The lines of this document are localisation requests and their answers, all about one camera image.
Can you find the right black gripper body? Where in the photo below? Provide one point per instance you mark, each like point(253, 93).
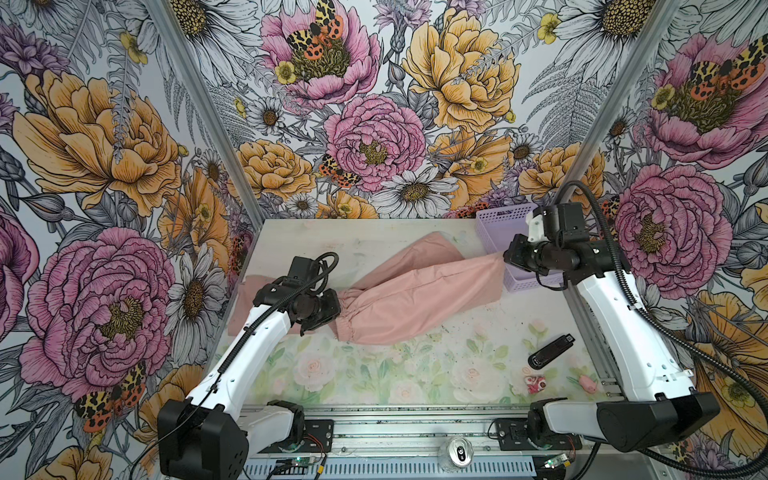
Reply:
point(541, 257)

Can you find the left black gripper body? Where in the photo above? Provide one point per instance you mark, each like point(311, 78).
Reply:
point(320, 309)

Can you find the pink t-shirt with print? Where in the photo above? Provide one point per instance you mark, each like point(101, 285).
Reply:
point(245, 294)

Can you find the lilac plastic laundry basket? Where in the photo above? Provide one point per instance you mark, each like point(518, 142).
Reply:
point(497, 229)

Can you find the pink shorts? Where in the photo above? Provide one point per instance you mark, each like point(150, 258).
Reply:
point(415, 291)

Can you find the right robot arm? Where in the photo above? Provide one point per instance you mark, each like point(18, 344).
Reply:
point(660, 404)

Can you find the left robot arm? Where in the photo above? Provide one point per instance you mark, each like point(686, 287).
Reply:
point(199, 437)

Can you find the black remote-like device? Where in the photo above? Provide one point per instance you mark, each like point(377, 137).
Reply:
point(551, 351)

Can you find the small pink red toy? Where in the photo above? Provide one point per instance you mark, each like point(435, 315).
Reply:
point(535, 384)

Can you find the green circuit board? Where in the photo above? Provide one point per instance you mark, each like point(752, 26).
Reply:
point(299, 466)

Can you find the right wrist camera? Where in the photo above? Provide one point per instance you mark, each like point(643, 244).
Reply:
point(536, 230)

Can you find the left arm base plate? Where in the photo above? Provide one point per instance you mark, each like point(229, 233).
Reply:
point(317, 438)

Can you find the aluminium front rail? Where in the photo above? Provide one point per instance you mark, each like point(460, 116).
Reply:
point(406, 430)

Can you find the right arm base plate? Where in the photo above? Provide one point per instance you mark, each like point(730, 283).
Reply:
point(511, 434)

